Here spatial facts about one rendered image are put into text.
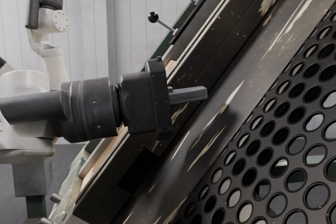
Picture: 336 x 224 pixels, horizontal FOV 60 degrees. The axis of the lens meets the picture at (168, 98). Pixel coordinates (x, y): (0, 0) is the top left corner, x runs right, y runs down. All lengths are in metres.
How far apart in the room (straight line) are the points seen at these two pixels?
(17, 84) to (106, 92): 0.12
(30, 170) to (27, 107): 0.88
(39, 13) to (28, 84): 0.57
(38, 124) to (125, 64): 3.54
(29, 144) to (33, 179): 0.87
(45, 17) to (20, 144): 0.62
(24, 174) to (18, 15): 3.17
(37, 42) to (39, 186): 0.56
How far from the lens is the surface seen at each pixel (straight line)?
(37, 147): 0.41
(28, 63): 4.20
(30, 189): 1.29
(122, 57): 3.92
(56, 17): 0.95
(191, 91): 0.43
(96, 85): 0.41
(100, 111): 0.39
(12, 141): 0.38
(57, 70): 0.97
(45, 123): 0.41
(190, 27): 0.96
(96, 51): 3.87
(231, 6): 0.54
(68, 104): 0.40
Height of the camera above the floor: 1.32
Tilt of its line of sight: 10 degrees down
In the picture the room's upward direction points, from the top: straight up
